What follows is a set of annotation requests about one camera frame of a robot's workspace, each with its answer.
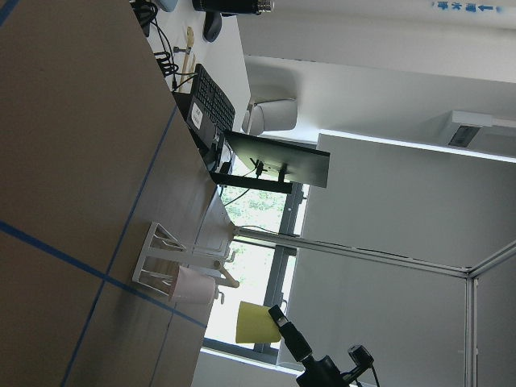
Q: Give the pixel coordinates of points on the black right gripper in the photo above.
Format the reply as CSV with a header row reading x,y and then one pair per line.
x,y
318,373

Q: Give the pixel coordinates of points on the yellow plastic cup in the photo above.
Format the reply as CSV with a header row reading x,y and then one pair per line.
x,y
255,325

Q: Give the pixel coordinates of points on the pink plastic cup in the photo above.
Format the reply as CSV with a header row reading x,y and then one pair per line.
x,y
191,286

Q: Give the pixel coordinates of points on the black computer monitor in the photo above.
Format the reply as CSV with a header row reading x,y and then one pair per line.
x,y
277,164

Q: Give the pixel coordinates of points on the grey office chair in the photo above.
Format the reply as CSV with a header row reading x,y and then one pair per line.
x,y
273,104

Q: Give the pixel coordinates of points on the black keyboard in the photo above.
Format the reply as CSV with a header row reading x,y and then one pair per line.
x,y
217,105

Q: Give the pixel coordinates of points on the black computer mouse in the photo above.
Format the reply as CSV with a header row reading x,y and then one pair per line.
x,y
212,26

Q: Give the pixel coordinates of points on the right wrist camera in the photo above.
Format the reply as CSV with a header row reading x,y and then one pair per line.
x,y
363,361

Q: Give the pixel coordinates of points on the white wire cup rack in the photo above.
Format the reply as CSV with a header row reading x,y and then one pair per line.
x,y
160,245

